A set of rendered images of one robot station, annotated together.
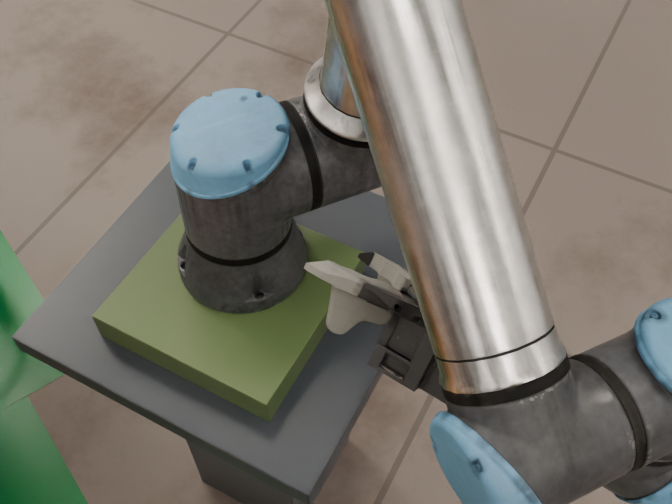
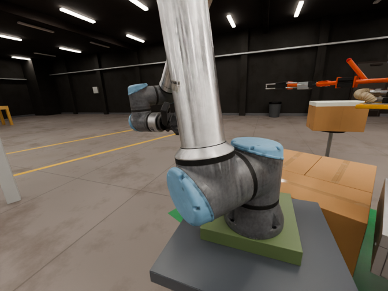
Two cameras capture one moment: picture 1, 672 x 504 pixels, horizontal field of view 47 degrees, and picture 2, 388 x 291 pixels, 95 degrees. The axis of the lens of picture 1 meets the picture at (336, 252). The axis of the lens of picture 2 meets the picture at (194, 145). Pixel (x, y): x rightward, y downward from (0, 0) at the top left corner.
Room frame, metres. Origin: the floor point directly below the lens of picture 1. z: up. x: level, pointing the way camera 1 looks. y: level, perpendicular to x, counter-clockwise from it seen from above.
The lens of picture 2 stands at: (1.15, -0.11, 1.21)
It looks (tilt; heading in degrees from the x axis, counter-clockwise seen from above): 16 degrees down; 174
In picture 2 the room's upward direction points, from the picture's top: 2 degrees counter-clockwise
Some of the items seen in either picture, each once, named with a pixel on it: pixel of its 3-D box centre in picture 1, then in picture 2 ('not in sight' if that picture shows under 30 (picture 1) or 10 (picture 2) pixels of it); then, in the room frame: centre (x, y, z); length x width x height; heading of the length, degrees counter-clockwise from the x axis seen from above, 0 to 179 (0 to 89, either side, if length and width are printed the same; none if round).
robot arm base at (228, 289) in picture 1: (240, 239); (253, 204); (0.67, 0.14, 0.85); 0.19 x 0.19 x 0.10
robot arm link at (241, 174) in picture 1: (239, 171); (253, 167); (0.67, 0.13, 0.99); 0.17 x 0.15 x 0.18; 115
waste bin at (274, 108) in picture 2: not in sight; (274, 109); (-6.83, 4.62, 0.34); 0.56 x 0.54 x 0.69; 152
